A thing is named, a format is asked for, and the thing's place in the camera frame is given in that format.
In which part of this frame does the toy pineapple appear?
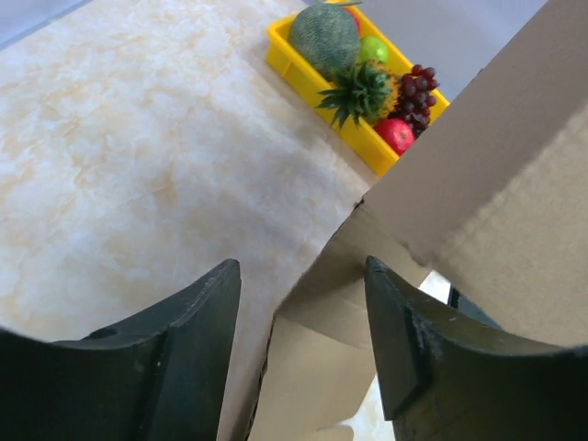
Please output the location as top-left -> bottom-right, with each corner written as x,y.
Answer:
317,61 -> 399,129

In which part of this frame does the red apple near front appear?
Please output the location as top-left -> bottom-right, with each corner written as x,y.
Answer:
373,119 -> 415,156

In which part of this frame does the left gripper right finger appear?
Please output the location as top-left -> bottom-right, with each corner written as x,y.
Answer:
365,256 -> 587,441

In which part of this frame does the brown cardboard box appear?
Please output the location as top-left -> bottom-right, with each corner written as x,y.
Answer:
232,1 -> 587,440

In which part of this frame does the dark purple grape bunch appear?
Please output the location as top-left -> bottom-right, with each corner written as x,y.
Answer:
390,64 -> 439,138

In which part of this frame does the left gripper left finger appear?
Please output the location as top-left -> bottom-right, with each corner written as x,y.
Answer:
1,259 -> 242,440

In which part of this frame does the green netted melon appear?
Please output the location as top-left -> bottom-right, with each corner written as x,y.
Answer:
288,4 -> 361,81

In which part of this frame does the red apple at back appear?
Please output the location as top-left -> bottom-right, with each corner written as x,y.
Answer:
344,6 -> 361,35

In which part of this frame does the green apple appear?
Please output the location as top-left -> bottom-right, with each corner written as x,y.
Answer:
357,35 -> 390,64

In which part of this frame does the red apple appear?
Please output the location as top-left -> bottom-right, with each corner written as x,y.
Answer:
344,6 -> 361,35
373,119 -> 415,156

